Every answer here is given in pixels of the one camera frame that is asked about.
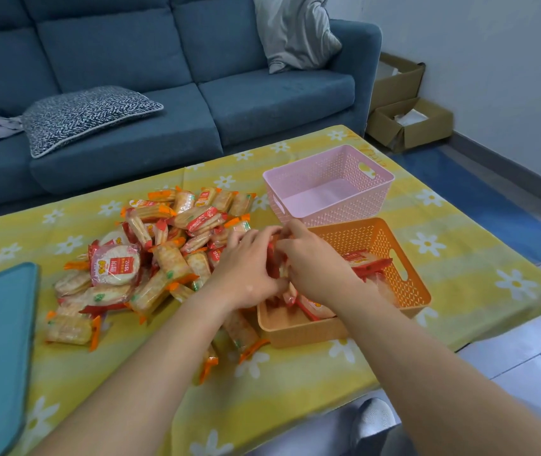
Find person's right forearm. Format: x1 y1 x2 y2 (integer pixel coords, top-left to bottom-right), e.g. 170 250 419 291
334 284 541 456

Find white shoe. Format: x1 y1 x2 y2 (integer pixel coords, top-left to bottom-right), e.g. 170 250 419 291
349 398 397 450

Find low open cardboard box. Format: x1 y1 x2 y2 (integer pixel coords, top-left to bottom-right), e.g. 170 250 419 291
367 97 454 154

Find blue rug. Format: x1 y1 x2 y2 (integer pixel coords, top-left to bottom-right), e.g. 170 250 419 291
389 146 541 265

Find person's left forearm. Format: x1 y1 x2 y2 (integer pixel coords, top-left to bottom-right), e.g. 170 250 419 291
28 289 248 456

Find black white patterned cushion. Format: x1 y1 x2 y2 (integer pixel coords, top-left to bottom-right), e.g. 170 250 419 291
21 85 165 159

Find person's left hand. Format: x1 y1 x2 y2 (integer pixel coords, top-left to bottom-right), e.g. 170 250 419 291
203 226 290 312

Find tall cardboard box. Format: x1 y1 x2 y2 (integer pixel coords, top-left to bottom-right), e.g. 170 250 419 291
370 51 427 112

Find yellow floral tablecloth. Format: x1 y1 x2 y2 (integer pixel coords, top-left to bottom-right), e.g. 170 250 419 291
0 125 541 456

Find orange plastic basket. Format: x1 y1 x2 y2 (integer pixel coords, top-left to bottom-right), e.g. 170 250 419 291
256 217 432 350

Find pink plastic basket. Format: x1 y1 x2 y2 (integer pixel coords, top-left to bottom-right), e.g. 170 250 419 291
262 144 396 227

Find grey cushion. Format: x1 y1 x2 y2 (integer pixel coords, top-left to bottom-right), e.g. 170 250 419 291
253 0 343 75

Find group of red snack packets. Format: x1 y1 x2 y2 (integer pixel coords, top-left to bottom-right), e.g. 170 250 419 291
265 232 394 321

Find grey trousers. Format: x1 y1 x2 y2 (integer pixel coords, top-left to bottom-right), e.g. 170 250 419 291
377 397 541 456

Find pile of snack packets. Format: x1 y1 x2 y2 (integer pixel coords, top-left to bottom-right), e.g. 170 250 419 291
44 186 271 385

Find blue fabric sofa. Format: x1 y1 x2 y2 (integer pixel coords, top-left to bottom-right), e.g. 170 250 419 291
0 0 383 214

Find white packing paper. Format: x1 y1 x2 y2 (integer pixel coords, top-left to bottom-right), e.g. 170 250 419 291
393 108 429 127

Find person's right hand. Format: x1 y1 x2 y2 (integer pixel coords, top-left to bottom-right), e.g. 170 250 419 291
275 218 371 309

